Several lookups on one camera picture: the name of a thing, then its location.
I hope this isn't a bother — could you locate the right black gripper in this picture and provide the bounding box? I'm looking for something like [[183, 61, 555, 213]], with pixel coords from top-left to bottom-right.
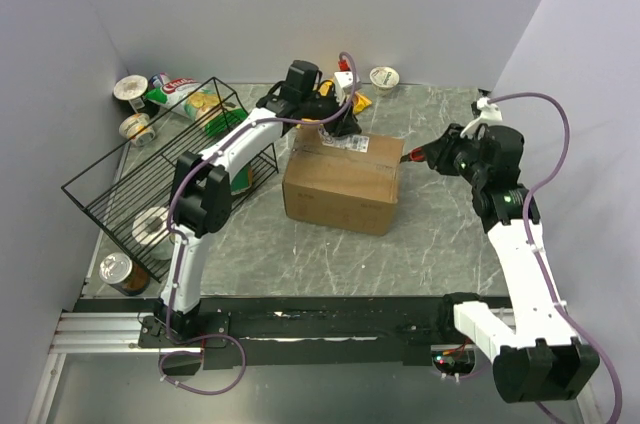
[[420, 123, 488, 186]]

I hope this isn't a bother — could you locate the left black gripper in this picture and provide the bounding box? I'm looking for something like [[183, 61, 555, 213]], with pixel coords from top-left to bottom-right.
[[301, 86, 361, 139]]

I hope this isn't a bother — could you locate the red black utility knife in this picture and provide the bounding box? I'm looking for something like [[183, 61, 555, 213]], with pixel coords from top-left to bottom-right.
[[400, 147, 427, 163]]

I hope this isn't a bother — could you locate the brown cardboard express box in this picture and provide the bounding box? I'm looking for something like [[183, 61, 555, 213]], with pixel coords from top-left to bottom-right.
[[282, 127, 404, 236]]

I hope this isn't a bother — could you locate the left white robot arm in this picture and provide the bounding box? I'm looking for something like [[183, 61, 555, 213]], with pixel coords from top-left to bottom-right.
[[154, 52, 361, 346]]

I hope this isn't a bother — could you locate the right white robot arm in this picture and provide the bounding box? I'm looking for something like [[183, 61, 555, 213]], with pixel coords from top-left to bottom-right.
[[423, 124, 600, 403]]

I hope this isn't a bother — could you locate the yellow Lays chips bag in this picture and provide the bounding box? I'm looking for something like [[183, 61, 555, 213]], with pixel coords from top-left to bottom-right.
[[317, 80, 372, 115]]

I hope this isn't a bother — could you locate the white yogurt cup rear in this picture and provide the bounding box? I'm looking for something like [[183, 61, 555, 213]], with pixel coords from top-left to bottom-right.
[[369, 66, 400, 96]]

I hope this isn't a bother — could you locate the green lidded jar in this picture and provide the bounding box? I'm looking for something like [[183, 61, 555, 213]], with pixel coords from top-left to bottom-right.
[[230, 164, 254, 199]]

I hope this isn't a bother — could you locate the green white chips bag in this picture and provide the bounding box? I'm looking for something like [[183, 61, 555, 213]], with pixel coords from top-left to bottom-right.
[[144, 78, 223, 131]]

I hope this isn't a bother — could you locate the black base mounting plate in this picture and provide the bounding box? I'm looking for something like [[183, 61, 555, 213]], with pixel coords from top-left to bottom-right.
[[137, 296, 496, 371]]

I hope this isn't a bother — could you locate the blue white small packet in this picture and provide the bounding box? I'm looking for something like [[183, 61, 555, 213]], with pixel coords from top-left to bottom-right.
[[149, 73, 171, 93]]

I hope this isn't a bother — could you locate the white yogurt cup lying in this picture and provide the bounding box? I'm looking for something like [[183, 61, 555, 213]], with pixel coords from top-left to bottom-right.
[[119, 113, 156, 147]]

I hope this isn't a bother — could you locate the white yogurt cup upright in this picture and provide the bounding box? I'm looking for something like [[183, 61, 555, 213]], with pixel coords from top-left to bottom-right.
[[113, 75, 148, 113]]

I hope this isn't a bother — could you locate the white tape roll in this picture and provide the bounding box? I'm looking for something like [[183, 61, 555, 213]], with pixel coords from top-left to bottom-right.
[[131, 207, 174, 260]]

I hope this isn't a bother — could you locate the metal tin can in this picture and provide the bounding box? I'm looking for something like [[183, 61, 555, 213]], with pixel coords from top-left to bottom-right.
[[98, 252, 151, 296]]

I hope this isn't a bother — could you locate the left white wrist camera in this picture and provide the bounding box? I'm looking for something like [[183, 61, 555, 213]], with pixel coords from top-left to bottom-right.
[[333, 70, 362, 103]]

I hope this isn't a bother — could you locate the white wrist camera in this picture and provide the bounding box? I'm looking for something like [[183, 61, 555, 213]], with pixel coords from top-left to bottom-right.
[[333, 70, 362, 103], [460, 97, 503, 138]]

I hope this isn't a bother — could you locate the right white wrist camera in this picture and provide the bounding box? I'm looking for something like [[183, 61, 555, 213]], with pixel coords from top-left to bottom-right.
[[460, 97, 503, 138]]

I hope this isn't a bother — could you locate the black wire rack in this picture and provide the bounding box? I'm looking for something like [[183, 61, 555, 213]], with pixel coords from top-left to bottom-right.
[[62, 77, 247, 282]]

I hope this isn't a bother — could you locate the aluminium rail frame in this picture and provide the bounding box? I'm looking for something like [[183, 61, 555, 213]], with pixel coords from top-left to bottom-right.
[[49, 312, 149, 354]]

